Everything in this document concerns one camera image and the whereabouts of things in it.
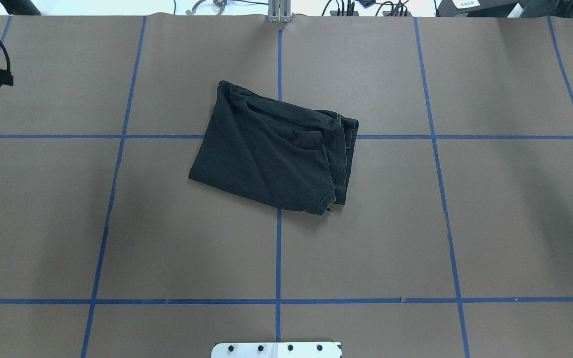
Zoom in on black printed t-shirt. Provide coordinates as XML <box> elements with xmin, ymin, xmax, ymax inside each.
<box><xmin>189</xmin><ymin>80</ymin><xmax>359</xmax><ymax>216</ymax></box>

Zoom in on brown paper table cover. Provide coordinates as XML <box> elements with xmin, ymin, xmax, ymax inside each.
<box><xmin>0</xmin><ymin>13</ymin><xmax>573</xmax><ymax>358</ymax></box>

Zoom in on aluminium frame post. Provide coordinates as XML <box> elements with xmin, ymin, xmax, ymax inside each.
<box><xmin>267</xmin><ymin>0</ymin><xmax>292</xmax><ymax>23</ymax></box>

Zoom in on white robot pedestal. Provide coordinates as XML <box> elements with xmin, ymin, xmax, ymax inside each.
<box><xmin>211</xmin><ymin>342</ymin><xmax>343</xmax><ymax>358</ymax></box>

